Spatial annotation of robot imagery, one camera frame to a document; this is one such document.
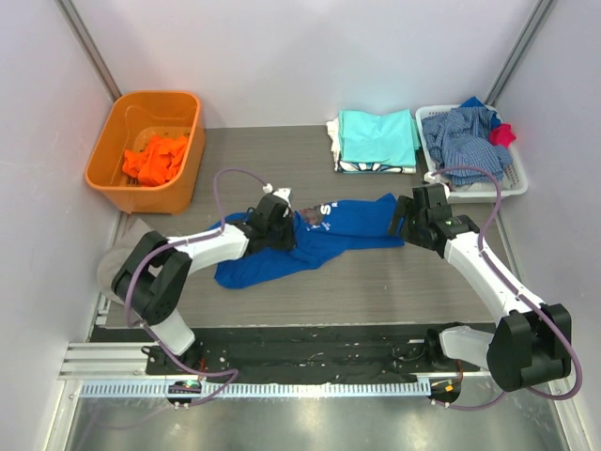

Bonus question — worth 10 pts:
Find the blue t shirt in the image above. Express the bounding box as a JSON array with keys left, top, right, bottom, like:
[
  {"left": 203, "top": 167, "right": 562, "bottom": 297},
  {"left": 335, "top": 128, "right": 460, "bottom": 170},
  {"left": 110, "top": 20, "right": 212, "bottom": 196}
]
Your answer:
[{"left": 214, "top": 194, "right": 404, "bottom": 289}]

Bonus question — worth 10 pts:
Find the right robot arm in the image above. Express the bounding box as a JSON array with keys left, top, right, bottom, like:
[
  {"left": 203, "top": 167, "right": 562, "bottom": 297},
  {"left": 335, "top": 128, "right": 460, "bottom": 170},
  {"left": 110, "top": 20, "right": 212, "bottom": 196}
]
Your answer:
[{"left": 389, "top": 184, "right": 582, "bottom": 392}]

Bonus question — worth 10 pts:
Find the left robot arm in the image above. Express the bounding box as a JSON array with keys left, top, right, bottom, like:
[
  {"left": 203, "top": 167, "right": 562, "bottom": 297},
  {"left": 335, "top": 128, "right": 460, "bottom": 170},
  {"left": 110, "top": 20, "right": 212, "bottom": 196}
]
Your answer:
[{"left": 109, "top": 188, "right": 295, "bottom": 375}]

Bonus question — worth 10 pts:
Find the folded white printed t shirt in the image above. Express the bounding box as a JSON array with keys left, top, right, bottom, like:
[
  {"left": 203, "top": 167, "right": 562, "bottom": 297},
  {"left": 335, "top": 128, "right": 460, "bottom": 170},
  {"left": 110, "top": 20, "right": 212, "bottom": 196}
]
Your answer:
[{"left": 326, "top": 118, "right": 417, "bottom": 174}]

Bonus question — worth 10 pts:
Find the folded teal t shirt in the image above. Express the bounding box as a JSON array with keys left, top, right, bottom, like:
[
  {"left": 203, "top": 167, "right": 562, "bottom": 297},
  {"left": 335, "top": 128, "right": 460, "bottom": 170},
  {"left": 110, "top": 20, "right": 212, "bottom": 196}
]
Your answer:
[{"left": 338, "top": 109, "right": 420, "bottom": 167}]

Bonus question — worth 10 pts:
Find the blue checkered shirt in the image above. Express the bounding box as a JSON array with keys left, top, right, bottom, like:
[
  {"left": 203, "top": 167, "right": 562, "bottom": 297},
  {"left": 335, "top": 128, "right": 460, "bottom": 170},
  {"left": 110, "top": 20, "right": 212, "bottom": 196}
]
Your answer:
[{"left": 422, "top": 106, "right": 513, "bottom": 186}]

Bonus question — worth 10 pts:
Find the white plastic laundry basket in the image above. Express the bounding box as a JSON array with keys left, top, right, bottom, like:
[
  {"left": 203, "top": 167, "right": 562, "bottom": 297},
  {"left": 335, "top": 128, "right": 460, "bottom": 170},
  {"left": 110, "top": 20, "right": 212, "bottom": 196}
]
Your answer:
[{"left": 415, "top": 104, "right": 528, "bottom": 204}]

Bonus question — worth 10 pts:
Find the red cloth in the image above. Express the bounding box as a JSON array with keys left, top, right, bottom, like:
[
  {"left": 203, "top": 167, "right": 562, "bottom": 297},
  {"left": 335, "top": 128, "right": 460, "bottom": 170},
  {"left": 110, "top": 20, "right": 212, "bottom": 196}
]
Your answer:
[{"left": 489, "top": 123, "right": 516, "bottom": 148}]

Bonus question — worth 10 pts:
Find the orange t shirt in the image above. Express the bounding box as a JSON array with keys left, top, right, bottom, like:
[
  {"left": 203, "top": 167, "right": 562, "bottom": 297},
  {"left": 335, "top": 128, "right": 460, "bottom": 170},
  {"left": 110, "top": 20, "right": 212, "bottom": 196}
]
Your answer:
[{"left": 122, "top": 135, "right": 189, "bottom": 187}]

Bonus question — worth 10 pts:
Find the blue cloth in basket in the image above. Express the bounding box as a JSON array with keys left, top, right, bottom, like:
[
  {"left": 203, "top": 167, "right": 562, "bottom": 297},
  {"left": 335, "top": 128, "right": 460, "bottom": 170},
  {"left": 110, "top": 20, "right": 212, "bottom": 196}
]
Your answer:
[{"left": 460, "top": 96, "right": 501, "bottom": 130}]

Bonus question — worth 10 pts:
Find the orange plastic tub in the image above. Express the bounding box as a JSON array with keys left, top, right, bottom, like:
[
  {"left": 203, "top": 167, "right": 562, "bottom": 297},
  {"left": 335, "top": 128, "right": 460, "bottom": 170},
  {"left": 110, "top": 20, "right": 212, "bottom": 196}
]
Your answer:
[{"left": 85, "top": 91, "right": 206, "bottom": 214}]

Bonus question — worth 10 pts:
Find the grey cap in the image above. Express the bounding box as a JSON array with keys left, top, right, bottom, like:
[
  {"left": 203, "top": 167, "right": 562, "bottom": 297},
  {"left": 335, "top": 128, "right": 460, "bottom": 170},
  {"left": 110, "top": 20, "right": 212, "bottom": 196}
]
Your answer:
[{"left": 97, "top": 220, "right": 152, "bottom": 305}]

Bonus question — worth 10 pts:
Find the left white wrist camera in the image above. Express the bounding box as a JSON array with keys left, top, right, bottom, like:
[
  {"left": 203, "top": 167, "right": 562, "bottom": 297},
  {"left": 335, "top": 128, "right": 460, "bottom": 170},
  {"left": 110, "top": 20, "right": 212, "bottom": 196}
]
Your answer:
[{"left": 262, "top": 183, "right": 292, "bottom": 204}]

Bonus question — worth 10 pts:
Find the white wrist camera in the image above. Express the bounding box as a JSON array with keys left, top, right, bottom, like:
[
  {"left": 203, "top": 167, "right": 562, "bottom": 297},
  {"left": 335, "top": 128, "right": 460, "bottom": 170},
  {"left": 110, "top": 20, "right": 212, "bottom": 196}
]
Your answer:
[
  {"left": 423, "top": 172, "right": 451, "bottom": 195},
  {"left": 262, "top": 183, "right": 292, "bottom": 204}
]

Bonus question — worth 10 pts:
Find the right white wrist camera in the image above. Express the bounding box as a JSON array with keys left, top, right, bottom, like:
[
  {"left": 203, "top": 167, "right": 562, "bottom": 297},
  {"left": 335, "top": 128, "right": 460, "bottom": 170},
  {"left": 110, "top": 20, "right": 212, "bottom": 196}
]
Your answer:
[{"left": 423, "top": 172, "right": 451, "bottom": 195}]

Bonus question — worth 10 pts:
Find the slotted white cable duct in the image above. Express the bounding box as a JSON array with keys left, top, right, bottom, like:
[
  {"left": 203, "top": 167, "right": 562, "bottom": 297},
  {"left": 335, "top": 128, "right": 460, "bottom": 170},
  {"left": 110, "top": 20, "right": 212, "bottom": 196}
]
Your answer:
[{"left": 80, "top": 379, "right": 431, "bottom": 398}]

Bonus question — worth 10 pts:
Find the right aluminium corner post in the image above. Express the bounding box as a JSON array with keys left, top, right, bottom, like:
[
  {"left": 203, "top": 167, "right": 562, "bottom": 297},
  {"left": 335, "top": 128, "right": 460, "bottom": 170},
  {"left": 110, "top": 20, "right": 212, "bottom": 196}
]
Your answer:
[{"left": 485, "top": 0, "right": 558, "bottom": 106}]

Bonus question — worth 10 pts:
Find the aluminium corner post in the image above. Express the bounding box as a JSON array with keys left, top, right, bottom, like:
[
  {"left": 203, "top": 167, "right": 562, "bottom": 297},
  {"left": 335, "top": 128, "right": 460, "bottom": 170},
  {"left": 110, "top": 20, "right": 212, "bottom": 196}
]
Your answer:
[
  {"left": 485, "top": 0, "right": 558, "bottom": 106},
  {"left": 55, "top": 0, "right": 122, "bottom": 102}
]

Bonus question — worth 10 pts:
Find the left aluminium corner post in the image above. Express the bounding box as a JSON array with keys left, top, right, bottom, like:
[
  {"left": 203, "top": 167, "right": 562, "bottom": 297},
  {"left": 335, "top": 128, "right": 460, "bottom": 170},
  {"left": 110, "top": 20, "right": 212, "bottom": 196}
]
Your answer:
[{"left": 55, "top": 0, "right": 122, "bottom": 102}]

